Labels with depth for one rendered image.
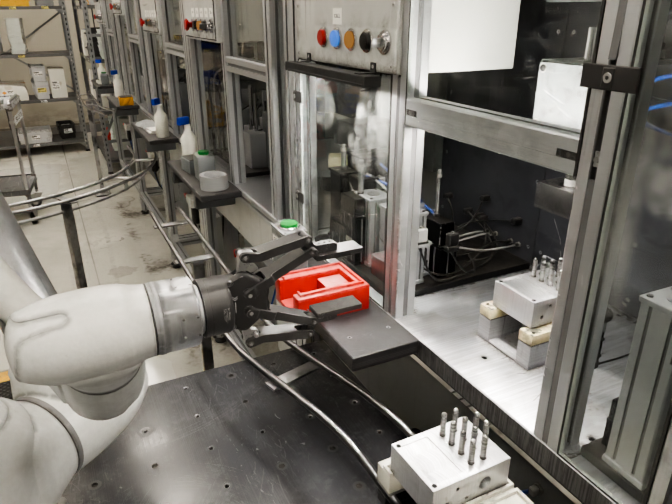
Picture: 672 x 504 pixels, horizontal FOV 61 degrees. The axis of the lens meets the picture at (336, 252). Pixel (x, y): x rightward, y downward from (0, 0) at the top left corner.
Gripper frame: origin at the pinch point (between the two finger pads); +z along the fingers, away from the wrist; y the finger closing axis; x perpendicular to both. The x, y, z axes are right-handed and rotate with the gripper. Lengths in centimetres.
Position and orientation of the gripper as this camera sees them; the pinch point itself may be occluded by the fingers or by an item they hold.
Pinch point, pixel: (341, 278)
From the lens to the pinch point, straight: 80.3
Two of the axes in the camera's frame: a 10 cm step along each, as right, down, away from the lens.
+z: 8.9, -1.8, 4.1
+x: -4.5, -3.5, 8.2
